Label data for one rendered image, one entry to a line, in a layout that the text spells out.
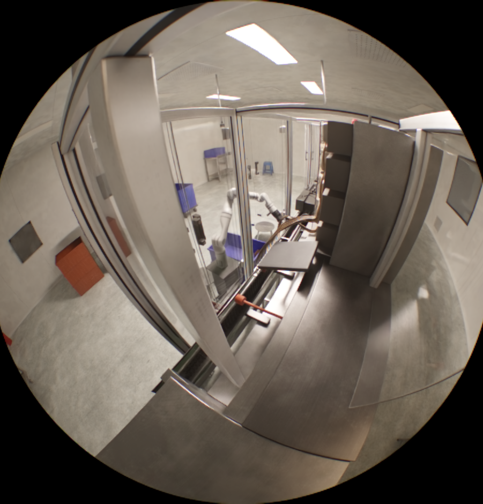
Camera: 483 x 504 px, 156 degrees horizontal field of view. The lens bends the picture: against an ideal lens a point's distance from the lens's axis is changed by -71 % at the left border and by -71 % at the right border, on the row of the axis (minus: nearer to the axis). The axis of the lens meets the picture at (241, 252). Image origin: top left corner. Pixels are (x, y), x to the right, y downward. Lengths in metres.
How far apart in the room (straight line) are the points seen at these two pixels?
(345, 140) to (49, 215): 4.45
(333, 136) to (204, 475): 1.03
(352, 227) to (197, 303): 0.56
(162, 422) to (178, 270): 0.48
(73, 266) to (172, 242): 3.12
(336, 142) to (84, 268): 3.34
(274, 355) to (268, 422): 0.20
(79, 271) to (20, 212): 2.00
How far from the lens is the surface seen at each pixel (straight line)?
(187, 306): 0.20
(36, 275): 4.70
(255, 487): 0.56
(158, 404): 0.58
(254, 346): 0.89
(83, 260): 3.22
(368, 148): 0.58
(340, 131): 0.65
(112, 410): 2.22
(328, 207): 0.71
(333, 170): 0.66
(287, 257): 0.71
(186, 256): 0.17
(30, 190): 4.38
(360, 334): 0.61
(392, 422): 2.12
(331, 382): 0.53
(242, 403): 0.52
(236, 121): 0.93
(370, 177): 0.60
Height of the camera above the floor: 1.67
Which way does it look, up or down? 39 degrees down
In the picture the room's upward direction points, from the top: 6 degrees counter-clockwise
